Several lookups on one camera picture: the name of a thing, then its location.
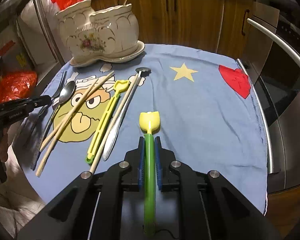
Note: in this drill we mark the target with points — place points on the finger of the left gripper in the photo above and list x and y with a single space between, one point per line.
39 101

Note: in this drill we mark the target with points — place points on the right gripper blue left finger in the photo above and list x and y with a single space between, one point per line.
141 148

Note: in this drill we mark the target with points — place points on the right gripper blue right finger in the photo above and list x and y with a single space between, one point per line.
157 147

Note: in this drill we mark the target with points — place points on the green yellow tulip spoon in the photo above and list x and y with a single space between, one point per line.
149 122

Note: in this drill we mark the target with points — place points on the steel tablespoon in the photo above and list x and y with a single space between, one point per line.
66 93

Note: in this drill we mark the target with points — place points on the yellow green plastic utensil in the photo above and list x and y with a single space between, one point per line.
119 87

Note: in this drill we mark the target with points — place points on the wooden kitchen cabinets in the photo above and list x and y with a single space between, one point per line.
218 26

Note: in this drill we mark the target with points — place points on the left hand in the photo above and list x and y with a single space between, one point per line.
4 146

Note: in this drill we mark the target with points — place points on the red plastic bag lower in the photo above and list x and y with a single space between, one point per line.
17 85

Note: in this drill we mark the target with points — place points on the blue cartoon print cloth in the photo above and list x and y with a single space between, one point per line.
209 117

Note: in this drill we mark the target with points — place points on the white plastic bag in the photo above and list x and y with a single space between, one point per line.
34 37

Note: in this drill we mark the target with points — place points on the white ceramic double utensil holder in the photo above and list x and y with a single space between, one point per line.
88 34

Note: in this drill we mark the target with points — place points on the built-in oven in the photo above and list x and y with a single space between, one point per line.
277 82

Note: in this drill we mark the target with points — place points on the chrome curved rail left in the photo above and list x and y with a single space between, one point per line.
47 31

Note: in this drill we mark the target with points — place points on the chrome curved rail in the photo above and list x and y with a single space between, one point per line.
294 55
47 31

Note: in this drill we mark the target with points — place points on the chrome curved rail right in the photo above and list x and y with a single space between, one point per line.
294 55

